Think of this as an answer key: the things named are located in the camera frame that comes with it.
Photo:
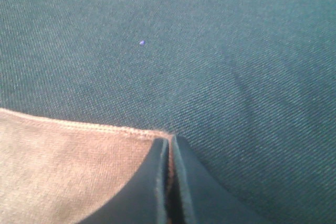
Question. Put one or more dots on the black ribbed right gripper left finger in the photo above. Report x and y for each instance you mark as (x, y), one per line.
(143, 198)

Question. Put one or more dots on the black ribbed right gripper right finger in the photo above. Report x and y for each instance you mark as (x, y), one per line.
(197, 197)

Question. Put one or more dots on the brown towel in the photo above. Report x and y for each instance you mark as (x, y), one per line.
(55, 171)

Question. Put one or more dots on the black fabric table cloth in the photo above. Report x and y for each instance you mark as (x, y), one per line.
(249, 83)

